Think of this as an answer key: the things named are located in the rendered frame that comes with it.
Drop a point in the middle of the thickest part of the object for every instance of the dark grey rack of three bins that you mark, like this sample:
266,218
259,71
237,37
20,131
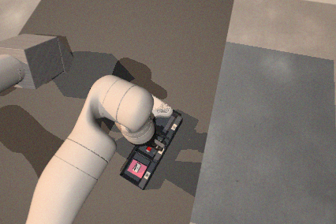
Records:
166,128

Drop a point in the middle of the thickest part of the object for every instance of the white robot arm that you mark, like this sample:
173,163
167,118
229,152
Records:
72,173

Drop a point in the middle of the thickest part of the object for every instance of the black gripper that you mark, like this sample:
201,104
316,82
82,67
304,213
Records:
153,143

